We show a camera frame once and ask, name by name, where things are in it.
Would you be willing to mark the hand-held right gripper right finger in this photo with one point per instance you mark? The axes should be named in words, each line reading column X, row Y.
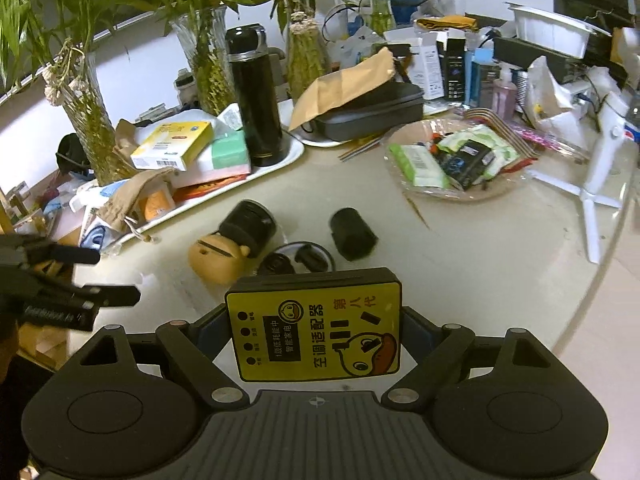
column 417, row 329

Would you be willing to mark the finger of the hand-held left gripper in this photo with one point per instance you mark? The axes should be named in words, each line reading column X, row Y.
column 75, row 256
column 112, row 296

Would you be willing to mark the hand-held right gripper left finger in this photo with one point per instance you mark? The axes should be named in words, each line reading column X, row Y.
column 212, row 332

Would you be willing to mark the brown round toy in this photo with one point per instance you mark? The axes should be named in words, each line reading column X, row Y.
column 215, row 260

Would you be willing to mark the yellow adapter box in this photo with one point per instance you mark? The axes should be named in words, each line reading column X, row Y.
column 312, row 325

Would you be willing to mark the ribbed black cylinder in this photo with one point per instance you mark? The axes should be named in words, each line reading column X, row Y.
column 247, row 227

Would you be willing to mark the black tape roll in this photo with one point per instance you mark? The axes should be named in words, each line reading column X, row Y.
column 325, row 260

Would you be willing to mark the small black round cap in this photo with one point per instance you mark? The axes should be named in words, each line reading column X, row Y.
column 276, row 263

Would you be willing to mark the orange packet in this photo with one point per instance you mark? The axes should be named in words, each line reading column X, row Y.
column 156, row 204

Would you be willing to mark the black pouch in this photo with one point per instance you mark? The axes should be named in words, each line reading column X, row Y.
column 71, row 155

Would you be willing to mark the plain black cylinder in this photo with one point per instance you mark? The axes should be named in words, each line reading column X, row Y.
column 352, row 234

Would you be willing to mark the red flat packet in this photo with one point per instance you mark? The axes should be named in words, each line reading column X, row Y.
column 210, row 188

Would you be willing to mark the glass bowl of snacks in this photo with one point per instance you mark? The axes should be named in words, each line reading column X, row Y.
column 470, row 194

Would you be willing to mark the yellow medicine box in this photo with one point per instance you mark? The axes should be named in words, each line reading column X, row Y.
column 172, row 145

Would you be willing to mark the green wipes packet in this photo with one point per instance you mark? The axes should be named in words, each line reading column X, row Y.
column 420, row 167

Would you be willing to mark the black snack packet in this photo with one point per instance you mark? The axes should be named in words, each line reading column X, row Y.
column 465, row 162

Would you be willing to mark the green tissue pack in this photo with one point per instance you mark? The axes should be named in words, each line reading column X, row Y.
column 231, row 152

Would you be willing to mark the metal chopsticks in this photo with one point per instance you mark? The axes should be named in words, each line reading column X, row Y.
column 362, row 150

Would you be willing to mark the white tray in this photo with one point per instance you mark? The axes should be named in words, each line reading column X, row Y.
column 280, row 152

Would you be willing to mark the green white snack packet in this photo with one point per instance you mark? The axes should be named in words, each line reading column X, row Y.
column 492, row 142

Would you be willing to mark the grey zip case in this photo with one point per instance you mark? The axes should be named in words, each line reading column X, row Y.
column 370, row 115

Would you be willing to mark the black thermos bottle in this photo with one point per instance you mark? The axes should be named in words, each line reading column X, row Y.
column 257, row 100

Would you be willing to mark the pink liquid bottle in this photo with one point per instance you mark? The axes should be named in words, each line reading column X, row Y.
column 504, row 97

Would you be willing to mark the brown paper envelope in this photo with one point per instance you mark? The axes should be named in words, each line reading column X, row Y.
column 335, row 90

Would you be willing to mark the blue carton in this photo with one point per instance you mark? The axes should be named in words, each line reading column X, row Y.
column 484, row 80

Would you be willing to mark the black printed carton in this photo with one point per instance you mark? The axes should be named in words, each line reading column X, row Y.
column 455, row 72

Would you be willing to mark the white tripod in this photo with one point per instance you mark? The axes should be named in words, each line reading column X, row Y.
column 607, row 150

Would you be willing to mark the white carton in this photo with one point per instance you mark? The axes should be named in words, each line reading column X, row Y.
column 431, row 67

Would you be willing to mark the glass vase with dried flowers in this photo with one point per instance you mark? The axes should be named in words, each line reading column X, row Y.
column 306, row 60

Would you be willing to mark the printed white plastic bag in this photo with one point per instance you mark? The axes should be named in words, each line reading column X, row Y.
column 355, row 45

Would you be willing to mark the black flat box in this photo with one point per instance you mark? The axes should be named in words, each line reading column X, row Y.
column 535, row 60

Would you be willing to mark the orange cloth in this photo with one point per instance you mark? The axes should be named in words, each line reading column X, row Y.
column 445, row 23

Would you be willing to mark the white food container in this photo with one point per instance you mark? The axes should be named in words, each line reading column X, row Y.
column 555, row 30

